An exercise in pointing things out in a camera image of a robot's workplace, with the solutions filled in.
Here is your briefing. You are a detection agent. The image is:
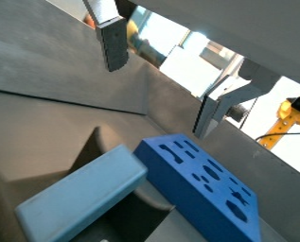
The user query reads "blue foam shape board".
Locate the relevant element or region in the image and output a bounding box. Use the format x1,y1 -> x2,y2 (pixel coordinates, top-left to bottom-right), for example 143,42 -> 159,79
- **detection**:
134,134 -> 261,242

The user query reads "light blue rectangular block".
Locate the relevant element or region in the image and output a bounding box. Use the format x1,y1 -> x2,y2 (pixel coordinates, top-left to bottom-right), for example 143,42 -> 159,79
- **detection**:
15,145 -> 147,242

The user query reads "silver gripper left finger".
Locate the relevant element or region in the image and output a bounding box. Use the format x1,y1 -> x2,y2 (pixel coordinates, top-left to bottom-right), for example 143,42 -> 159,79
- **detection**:
82,0 -> 127,72

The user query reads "yellow camera stand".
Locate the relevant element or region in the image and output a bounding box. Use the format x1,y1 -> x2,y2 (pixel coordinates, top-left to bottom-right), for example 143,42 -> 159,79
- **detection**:
256,96 -> 300,150

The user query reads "black cable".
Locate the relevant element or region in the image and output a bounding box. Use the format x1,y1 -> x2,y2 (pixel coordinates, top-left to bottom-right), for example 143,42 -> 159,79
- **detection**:
238,97 -> 300,142

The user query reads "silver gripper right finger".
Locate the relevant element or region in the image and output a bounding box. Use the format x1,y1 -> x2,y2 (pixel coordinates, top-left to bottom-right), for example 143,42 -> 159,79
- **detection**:
193,59 -> 281,139

